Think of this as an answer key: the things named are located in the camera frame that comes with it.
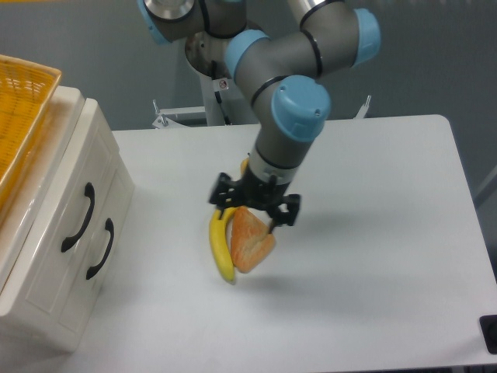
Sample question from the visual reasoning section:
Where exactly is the yellow banana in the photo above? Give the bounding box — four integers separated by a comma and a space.
209, 207, 237, 284

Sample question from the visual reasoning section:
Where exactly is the orange bread slice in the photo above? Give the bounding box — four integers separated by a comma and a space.
231, 207, 276, 274

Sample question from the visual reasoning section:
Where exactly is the white drawer cabinet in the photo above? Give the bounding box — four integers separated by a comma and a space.
1, 86, 134, 351

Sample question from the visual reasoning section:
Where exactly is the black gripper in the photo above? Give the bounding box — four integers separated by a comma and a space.
209, 166, 301, 234

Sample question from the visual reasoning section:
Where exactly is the yellow woven basket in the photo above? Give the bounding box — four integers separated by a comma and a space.
1, 55, 62, 211

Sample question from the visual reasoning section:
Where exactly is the black drawer handle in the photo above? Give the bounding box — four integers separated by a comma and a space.
61, 182, 96, 253
85, 218, 115, 280

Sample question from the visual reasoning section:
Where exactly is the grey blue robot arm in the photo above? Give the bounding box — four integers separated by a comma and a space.
137, 1, 381, 227

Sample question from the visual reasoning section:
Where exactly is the black lower drawer handle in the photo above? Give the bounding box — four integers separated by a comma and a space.
85, 218, 115, 280

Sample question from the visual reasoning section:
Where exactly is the white drawer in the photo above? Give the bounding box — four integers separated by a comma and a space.
1, 99, 120, 315

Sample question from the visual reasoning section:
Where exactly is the black top drawer handle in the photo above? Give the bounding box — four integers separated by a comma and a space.
61, 182, 96, 253

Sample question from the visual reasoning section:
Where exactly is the yellow bell pepper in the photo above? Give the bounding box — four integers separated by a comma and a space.
240, 157, 249, 176

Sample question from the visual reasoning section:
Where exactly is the black corner object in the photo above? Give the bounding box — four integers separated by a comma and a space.
479, 315, 497, 355

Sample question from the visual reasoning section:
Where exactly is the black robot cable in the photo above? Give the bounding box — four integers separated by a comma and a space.
210, 60, 234, 126

